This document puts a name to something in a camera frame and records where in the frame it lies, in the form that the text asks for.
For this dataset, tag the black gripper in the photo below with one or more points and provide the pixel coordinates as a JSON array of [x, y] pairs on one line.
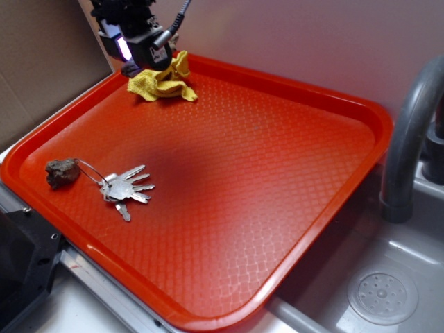
[[118, 18]]

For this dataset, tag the yellow cloth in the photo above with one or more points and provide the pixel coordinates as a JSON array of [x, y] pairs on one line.
[[152, 85]]

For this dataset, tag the brown rock keychain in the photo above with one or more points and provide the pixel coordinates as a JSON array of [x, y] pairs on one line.
[[61, 172]]

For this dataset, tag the silver key bunch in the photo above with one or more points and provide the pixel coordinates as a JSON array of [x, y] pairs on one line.
[[116, 188]]

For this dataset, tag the brown cardboard panel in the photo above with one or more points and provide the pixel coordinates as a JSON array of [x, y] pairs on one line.
[[49, 56]]

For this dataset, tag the red plastic tray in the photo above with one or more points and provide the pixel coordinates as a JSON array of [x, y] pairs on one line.
[[246, 178]]

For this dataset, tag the grey sink faucet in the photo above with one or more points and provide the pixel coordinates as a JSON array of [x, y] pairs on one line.
[[418, 131]]

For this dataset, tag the grey sink basin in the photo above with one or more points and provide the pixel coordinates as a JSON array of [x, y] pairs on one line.
[[313, 298]]

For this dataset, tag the round sink drain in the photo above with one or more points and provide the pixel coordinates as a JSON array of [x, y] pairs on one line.
[[382, 295]]

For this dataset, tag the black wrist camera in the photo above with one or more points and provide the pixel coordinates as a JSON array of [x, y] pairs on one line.
[[150, 50]]

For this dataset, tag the black metal bracket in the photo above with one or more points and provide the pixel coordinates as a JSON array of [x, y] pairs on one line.
[[30, 247]]

